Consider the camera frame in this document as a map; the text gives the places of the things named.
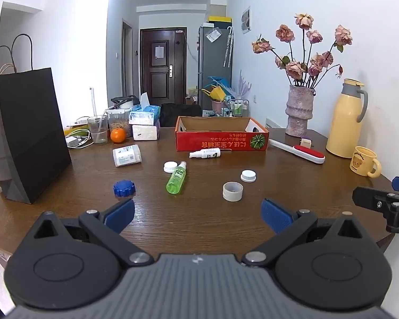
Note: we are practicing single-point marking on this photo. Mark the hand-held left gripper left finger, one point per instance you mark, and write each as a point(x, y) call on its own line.
point(119, 213)

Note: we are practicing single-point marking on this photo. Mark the black folding chair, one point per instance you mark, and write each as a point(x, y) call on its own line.
point(179, 114)

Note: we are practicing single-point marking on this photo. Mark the white folded umbrella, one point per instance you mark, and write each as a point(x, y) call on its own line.
point(226, 50)
point(231, 43)

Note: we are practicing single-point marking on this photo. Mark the clear drinking glass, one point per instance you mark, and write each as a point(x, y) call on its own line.
point(98, 133)

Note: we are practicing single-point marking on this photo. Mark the white wall panel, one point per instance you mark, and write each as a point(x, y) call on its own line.
point(246, 20)

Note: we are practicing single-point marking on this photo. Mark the small wooden block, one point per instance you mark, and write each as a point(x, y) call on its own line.
point(306, 142)

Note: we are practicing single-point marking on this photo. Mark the white spray bottle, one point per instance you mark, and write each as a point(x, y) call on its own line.
point(207, 153)

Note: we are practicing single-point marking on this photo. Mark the clear storage container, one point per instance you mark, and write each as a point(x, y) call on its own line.
point(118, 119)

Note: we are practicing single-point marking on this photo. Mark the orange fruit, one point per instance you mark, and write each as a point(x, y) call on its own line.
point(118, 135)

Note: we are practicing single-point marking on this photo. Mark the purple clothes hangers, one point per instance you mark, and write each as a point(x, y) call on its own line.
point(244, 86)

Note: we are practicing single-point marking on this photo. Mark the pink plastic bucket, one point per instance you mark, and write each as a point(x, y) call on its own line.
point(217, 106)

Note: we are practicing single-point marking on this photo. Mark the blue plastic dustpan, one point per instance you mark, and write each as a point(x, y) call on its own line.
point(219, 81)

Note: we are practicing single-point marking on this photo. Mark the yellow plastic dustpan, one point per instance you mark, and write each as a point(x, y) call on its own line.
point(216, 93)

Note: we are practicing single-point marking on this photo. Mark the dark interior door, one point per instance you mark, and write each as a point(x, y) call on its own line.
point(127, 59)

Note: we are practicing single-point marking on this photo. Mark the green spray bottle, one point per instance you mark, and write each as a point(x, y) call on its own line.
point(176, 181)

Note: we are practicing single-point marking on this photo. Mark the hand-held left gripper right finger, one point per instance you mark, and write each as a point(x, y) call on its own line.
point(276, 216)

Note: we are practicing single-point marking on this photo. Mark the orange cardboard box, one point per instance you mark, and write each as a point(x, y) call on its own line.
point(212, 143)

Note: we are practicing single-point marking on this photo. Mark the white tape roll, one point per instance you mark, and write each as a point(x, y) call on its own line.
point(232, 195)

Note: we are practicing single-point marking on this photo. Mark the grey refrigerator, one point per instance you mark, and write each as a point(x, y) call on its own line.
point(216, 59)

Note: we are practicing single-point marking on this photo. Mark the purple tissue pack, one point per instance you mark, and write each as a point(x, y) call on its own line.
point(146, 133)

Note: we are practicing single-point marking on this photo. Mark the yellow and black box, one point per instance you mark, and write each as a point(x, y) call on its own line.
point(219, 21)

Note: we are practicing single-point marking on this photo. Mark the red and white lint brush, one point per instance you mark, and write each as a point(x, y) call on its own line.
point(307, 153)

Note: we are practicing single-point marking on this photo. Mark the dark brown entrance door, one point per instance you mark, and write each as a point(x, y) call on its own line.
point(161, 83)

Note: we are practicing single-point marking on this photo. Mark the blue bottle cap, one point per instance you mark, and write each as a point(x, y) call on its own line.
point(123, 188)

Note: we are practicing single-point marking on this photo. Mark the paper sheet on refrigerator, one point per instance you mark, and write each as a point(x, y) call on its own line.
point(213, 35)

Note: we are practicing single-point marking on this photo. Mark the white board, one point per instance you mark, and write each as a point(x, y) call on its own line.
point(274, 123)

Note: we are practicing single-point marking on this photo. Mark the blue tissue pack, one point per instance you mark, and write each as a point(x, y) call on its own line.
point(144, 115)

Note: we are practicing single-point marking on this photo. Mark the clear cotton swab box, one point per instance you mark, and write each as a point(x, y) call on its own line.
point(126, 155)

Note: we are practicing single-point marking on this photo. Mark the white bottle cap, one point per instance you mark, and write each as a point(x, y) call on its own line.
point(248, 175)
point(170, 166)

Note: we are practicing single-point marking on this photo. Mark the black paper bag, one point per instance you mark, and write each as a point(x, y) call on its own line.
point(30, 133)

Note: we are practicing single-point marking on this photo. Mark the yellow bear mug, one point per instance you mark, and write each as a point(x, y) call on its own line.
point(360, 161)

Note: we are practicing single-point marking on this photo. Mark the yellow thermos jug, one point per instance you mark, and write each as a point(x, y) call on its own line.
point(344, 123)

